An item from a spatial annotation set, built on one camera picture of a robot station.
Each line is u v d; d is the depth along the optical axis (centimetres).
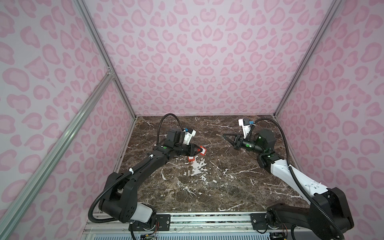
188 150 72
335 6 69
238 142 66
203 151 81
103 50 82
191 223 75
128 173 46
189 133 76
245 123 67
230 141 72
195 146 76
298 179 47
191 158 94
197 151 79
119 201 42
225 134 72
